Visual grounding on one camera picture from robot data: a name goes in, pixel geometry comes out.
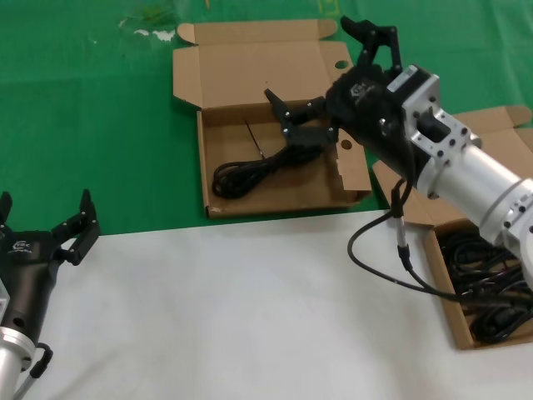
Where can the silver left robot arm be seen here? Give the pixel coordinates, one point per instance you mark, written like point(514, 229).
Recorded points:
point(10, 358)

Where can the open cardboard box with holes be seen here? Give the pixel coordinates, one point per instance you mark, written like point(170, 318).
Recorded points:
point(250, 71)

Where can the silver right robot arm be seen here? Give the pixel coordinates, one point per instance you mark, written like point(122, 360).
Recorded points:
point(470, 166)

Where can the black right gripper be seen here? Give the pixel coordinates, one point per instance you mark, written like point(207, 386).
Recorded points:
point(370, 112)

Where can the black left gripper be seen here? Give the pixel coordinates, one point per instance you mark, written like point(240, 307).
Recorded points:
point(25, 275)

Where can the white table sheet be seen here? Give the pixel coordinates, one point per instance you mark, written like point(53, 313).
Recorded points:
point(208, 312)

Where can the open cardboard box without holes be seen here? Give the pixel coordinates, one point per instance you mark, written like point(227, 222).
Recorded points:
point(495, 121)

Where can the green table cloth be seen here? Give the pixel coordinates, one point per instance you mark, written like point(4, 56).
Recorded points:
point(83, 125)

